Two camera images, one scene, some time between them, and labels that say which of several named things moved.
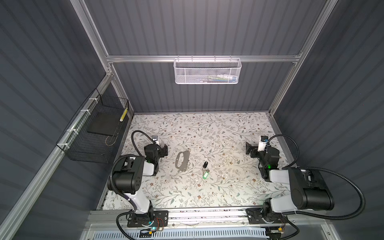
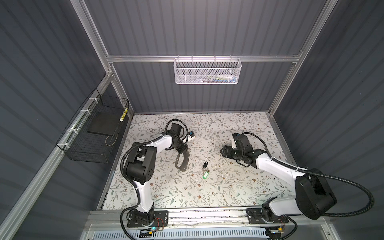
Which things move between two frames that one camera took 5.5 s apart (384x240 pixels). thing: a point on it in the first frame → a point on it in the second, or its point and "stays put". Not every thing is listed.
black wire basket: x=91 y=135 stays put
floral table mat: x=207 y=165 stays put
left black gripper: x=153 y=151 → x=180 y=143
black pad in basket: x=105 y=123 stays put
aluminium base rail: x=214 y=219 stays put
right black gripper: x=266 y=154 → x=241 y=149
